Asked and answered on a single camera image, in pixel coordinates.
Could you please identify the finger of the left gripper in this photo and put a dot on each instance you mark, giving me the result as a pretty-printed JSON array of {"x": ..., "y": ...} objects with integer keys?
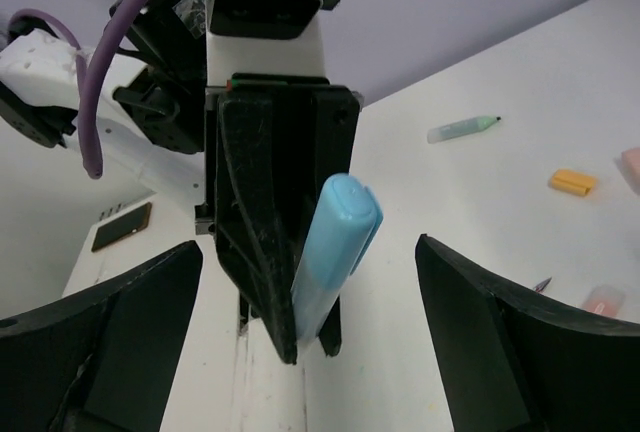
[{"x": 327, "y": 322}]

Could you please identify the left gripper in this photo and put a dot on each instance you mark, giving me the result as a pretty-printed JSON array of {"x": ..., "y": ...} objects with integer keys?
[{"x": 270, "y": 144}]

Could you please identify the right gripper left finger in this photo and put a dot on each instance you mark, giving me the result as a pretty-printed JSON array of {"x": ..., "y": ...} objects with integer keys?
[{"x": 104, "y": 358}]

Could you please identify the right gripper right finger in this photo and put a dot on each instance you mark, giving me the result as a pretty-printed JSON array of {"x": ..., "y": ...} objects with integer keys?
[{"x": 511, "y": 359}]

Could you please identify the purple ink pen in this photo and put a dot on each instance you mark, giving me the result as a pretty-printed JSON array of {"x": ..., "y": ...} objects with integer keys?
[{"x": 541, "y": 286}]

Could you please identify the blue highlighter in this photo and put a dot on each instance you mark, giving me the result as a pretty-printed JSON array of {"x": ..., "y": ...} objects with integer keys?
[{"x": 345, "y": 222}]

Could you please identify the pink correction tape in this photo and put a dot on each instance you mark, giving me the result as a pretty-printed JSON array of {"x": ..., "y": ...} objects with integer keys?
[{"x": 604, "y": 300}]

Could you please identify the green highlighter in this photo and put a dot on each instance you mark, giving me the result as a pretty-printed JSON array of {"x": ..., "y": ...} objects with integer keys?
[{"x": 461, "y": 128}]

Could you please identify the orange highlighter cap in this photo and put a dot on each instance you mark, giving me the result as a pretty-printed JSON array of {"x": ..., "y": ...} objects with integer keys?
[{"x": 572, "y": 182}]

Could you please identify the pink eraser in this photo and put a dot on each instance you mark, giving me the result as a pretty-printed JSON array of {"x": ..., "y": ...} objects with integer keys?
[{"x": 630, "y": 160}]

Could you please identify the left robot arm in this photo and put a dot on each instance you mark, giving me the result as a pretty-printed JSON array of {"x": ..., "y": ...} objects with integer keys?
[{"x": 143, "y": 86}]

